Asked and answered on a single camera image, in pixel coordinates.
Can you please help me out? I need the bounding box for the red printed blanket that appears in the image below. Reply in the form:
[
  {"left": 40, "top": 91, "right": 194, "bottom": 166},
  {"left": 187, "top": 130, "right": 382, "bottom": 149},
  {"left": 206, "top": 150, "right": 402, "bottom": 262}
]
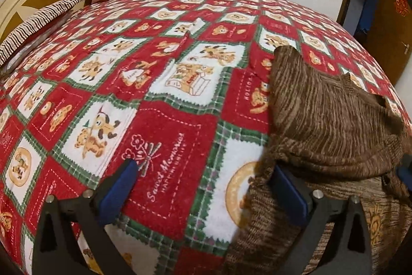
[{"left": 0, "top": 0, "right": 412, "bottom": 275}]

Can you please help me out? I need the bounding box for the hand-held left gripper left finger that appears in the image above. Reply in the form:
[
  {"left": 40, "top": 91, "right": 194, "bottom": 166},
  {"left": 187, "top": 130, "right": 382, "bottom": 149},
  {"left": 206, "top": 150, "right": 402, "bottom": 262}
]
[{"left": 30, "top": 158, "right": 139, "bottom": 275}]

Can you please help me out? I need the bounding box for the brown wooden door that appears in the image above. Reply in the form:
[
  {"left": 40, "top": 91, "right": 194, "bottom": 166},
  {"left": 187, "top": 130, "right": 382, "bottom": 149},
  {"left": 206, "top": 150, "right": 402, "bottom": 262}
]
[{"left": 364, "top": 0, "right": 412, "bottom": 85}]

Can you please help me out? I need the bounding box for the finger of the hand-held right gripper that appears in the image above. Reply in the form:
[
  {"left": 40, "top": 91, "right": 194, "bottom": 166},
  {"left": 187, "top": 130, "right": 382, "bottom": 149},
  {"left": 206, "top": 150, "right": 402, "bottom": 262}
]
[{"left": 397, "top": 154, "right": 412, "bottom": 195}]

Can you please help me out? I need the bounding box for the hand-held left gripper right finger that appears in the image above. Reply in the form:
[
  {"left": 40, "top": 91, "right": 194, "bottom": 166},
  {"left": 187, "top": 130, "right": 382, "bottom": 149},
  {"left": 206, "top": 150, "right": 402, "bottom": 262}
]
[{"left": 270, "top": 165, "right": 374, "bottom": 275}]

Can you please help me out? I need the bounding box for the striped pillow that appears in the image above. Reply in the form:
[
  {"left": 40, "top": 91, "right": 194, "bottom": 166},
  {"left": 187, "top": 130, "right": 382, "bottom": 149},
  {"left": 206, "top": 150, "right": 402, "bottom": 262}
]
[{"left": 0, "top": 0, "right": 87, "bottom": 68}]

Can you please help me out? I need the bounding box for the brown knit sweater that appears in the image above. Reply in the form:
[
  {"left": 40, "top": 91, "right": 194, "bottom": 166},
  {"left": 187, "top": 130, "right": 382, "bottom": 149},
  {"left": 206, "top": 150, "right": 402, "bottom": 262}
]
[{"left": 222, "top": 46, "right": 412, "bottom": 275}]

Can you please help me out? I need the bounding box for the red door decoration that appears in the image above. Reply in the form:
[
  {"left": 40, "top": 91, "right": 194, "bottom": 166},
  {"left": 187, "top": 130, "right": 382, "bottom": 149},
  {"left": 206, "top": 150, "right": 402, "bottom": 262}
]
[{"left": 393, "top": 0, "right": 411, "bottom": 16}]

